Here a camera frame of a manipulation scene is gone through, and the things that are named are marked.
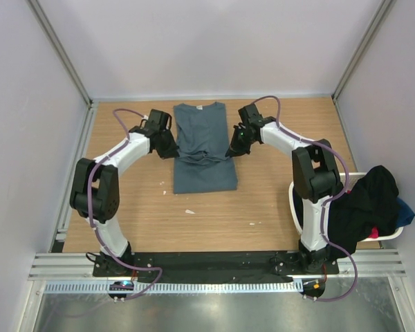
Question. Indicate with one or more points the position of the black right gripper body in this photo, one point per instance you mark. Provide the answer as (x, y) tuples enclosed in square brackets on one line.
[(241, 142)]

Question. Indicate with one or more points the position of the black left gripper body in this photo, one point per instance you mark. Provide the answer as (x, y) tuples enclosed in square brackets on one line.
[(168, 147)]

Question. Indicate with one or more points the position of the teal blue t-shirt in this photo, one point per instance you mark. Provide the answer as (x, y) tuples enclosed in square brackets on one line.
[(202, 138)]

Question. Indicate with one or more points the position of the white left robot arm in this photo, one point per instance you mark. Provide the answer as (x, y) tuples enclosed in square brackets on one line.
[(95, 192)]

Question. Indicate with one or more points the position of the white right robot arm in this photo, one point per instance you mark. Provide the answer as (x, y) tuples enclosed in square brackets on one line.
[(316, 179)]

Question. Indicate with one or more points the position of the white laundry basket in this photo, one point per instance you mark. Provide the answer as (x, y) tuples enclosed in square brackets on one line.
[(353, 178)]

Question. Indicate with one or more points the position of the black t-shirt in basket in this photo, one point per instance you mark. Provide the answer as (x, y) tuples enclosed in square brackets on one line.
[(371, 202)]

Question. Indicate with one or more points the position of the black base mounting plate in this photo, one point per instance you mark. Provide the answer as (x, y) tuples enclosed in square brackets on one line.
[(215, 266)]

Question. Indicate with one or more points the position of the pink garment in basket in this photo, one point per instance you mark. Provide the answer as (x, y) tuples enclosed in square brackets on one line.
[(374, 233)]

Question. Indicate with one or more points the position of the blue garment in basket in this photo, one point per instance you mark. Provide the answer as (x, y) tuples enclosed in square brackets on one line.
[(405, 214)]

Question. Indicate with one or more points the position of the aluminium left frame rail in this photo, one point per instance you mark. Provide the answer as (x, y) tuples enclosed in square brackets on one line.
[(59, 49)]

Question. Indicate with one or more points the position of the aluminium frame rail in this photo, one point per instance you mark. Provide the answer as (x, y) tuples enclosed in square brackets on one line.
[(59, 49), (367, 39), (364, 263)]

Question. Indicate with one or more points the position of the white slotted cable duct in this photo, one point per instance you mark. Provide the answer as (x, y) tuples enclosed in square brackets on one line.
[(125, 287)]

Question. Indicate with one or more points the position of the aluminium front frame rail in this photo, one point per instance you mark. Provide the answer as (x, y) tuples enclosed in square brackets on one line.
[(364, 263)]

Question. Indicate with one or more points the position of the aluminium right frame rail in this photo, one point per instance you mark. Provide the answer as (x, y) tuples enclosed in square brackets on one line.
[(367, 39)]

